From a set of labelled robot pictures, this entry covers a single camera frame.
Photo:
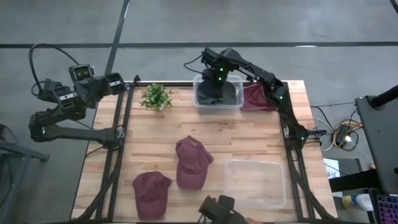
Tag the white paper sheet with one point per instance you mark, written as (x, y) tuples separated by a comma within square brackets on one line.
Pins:
[(332, 168)]

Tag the green plant in white pot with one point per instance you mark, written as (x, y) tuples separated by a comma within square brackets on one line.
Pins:
[(155, 97)]

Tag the backlit keyboard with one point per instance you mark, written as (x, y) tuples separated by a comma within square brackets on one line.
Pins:
[(388, 210)]

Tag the maroon baseball cap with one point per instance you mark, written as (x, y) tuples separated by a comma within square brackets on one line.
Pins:
[(191, 168), (151, 196), (253, 99)]

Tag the black blocky device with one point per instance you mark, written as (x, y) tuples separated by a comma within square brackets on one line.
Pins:
[(217, 210)]

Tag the black aluminium rig frame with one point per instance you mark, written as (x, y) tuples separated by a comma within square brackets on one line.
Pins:
[(177, 84)]

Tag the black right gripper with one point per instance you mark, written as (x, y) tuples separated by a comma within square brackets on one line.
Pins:
[(214, 80)]

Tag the dark green baseball cap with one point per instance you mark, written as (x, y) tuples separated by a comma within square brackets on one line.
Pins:
[(230, 96)]

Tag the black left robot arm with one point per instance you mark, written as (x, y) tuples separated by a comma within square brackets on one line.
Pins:
[(77, 133)]

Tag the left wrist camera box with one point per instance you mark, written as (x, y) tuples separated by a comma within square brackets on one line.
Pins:
[(81, 72)]

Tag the white wipes canister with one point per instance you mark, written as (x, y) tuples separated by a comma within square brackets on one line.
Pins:
[(357, 202)]

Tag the small clear plastic bin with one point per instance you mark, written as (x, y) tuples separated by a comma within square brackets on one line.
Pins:
[(239, 93)]

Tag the grey metal cart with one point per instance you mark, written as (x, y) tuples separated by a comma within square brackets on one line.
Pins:
[(18, 152)]

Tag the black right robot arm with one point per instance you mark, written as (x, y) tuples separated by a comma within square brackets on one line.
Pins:
[(267, 79)]

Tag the large clear plastic bin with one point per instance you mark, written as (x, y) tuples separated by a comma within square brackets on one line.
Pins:
[(255, 183)]

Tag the black monitor pole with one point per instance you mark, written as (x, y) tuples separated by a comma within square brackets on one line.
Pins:
[(385, 96)]

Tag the black power adapter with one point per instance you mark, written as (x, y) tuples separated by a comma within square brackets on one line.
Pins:
[(342, 133)]

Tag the black desk bar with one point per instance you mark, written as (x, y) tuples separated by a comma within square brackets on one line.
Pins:
[(354, 182)]

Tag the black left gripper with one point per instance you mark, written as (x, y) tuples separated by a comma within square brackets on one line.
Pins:
[(115, 83)]

